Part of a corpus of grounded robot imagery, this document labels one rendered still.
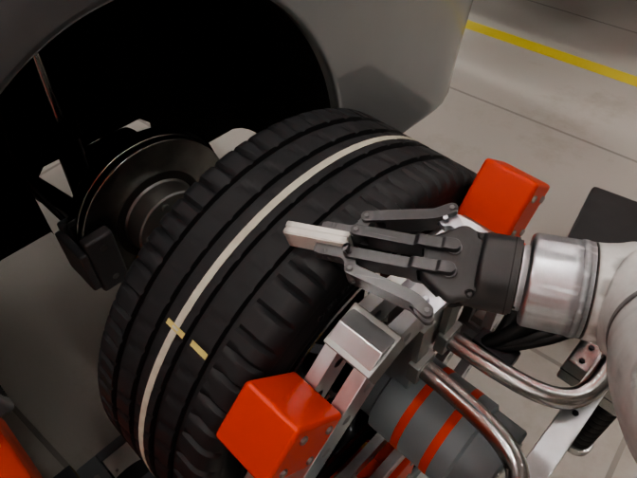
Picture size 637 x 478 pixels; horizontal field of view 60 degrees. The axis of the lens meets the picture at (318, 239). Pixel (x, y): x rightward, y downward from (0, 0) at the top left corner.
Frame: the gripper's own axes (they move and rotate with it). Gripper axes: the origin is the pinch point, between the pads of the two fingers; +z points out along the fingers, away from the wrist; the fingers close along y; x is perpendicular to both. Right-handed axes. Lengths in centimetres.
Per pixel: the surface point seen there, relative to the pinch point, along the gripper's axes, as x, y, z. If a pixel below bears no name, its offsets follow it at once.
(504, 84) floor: -176, 199, -4
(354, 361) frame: -6.6, -10.0, -6.0
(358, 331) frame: -5.6, -7.0, -5.7
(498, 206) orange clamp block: -12.1, 15.5, -16.8
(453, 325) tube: -19.3, 1.2, -14.2
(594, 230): -114, 79, -44
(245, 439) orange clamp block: -3.5, -20.8, 1.3
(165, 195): -27, 16, 40
